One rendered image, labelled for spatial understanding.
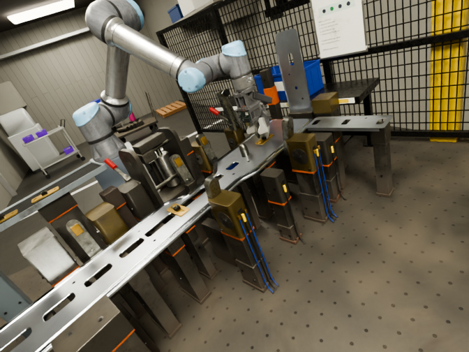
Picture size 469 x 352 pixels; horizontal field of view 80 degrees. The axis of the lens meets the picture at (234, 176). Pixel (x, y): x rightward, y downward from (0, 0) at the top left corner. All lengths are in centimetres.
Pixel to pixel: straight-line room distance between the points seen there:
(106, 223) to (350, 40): 122
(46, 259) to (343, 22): 139
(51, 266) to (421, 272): 100
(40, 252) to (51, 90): 776
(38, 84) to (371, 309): 833
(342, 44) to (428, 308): 108
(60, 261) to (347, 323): 78
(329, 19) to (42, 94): 775
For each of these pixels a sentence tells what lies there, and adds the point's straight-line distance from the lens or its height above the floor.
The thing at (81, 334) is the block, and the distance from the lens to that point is 67.
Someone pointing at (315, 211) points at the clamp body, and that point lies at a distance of 108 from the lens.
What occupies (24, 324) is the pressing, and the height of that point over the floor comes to 100.
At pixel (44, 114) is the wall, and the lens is 861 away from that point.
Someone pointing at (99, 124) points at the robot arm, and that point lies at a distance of 132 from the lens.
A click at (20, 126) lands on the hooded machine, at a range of 760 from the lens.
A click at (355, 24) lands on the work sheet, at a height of 126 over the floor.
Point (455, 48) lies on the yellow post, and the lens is 140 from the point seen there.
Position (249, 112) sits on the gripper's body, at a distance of 101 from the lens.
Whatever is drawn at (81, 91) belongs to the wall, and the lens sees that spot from 852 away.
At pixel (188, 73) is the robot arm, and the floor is 134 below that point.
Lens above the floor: 143
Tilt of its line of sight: 27 degrees down
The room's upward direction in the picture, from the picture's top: 21 degrees counter-clockwise
